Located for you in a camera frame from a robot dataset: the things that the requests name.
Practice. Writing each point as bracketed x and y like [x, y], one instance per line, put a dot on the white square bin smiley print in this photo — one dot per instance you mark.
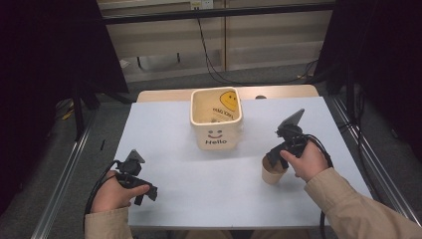
[217, 136]

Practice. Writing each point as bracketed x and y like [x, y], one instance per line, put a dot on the white wall socket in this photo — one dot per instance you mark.
[202, 4]

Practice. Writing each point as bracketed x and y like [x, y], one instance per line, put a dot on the plastic bag yellow smiley print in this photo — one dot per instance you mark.
[225, 103]

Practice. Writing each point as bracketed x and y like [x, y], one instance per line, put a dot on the person's right hand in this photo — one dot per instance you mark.
[308, 162]

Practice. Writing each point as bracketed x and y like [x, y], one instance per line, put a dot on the black metal stand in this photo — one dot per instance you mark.
[78, 113]

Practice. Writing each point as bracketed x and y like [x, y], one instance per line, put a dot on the black curtain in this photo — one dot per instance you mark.
[381, 59]
[43, 66]

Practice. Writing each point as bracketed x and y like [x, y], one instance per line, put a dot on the person's left hand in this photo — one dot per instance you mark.
[111, 195]

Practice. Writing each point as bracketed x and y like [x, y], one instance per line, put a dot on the aluminium floor rail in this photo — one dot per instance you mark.
[381, 172]
[59, 186]

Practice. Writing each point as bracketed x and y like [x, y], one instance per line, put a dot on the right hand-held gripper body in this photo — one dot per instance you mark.
[292, 134]

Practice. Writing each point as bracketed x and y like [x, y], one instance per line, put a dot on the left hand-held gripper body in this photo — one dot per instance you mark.
[131, 168]

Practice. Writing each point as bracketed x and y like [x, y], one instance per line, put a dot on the brown paper cup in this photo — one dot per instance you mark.
[270, 177]

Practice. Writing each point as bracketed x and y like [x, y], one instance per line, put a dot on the black metal crossbar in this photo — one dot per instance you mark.
[215, 13]

